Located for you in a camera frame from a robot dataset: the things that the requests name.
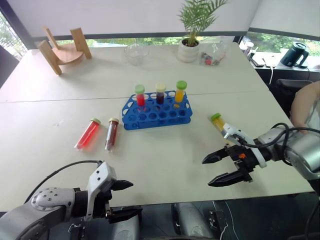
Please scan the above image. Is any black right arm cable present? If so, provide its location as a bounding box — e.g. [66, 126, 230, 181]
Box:
[233, 122, 320, 165]

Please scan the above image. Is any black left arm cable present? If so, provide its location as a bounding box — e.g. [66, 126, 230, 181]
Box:
[24, 160, 104, 203]

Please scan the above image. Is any dark purple tube cream cap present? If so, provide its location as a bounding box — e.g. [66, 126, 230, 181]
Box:
[155, 82, 167, 105]

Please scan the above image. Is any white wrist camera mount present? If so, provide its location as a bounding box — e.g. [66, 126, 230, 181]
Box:
[222, 122, 268, 168]
[85, 161, 118, 222]

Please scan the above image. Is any dark red tube cream cap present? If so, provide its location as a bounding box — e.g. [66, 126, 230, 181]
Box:
[104, 117, 120, 152]

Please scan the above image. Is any wooden curved stand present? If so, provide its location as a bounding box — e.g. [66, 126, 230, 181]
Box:
[37, 26, 93, 76]

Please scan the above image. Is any blue test tube rack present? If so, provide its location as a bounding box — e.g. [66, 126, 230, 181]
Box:
[121, 91, 193, 131]

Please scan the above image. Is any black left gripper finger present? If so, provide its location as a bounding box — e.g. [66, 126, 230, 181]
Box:
[107, 205, 144, 224]
[110, 179, 134, 193]

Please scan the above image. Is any silver robot leg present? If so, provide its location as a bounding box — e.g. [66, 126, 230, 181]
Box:
[109, 214, 141, 240]
[171, 202, 216, 240]

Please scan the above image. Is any dark green electric kettle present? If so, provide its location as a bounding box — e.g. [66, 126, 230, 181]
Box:
[279, 41, 310, 68]

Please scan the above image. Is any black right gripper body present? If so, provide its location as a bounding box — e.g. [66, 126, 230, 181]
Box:
[224, 144, 262, 183]

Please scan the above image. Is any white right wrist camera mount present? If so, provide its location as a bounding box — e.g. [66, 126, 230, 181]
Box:
[222, 122, 268, 168]

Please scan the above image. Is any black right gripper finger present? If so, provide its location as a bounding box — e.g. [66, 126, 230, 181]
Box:
[207, 169, 245, 188]
[201, 147, 231, 165]

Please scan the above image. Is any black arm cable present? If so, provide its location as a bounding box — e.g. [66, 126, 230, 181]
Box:
[24, 160, 104, 203]
[233, 122, 320, 165]

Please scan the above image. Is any white plant pot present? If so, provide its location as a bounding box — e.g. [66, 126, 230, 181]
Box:
[177, 38, 201, 63]

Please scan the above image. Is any clear plastic bag with items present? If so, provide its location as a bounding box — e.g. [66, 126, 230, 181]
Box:
[199, 39, 230, 67]

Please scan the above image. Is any green palm plant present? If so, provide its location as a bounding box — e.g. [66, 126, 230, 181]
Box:
[177, 0, 229, 47]

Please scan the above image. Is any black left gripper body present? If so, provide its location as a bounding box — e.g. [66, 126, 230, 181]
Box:
[92, 180, 116, 220]

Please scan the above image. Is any clear glass bowl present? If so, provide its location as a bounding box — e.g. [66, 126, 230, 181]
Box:
[124, 43, 151, 67]

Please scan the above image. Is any yellow liquid tube green cap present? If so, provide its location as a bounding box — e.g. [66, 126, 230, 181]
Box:
[210, 112, 230, 138]

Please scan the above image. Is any white charging cable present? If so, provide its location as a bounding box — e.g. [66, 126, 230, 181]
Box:
[261, 57, 276, 86]

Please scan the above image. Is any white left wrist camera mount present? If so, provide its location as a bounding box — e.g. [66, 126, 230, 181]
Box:
[85, 161, 118, 222]

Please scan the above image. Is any red liquid tube green cap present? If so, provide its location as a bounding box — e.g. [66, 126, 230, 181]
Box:
[74, 117, 102, 152]
[134, 84, 147, 107]

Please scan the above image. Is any black office chair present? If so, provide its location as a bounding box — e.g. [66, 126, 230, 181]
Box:
[276, 78, 314, 118]

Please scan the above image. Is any orange liquid tube green cap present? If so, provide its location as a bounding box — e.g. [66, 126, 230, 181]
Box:
[173, 80, 188, 109]

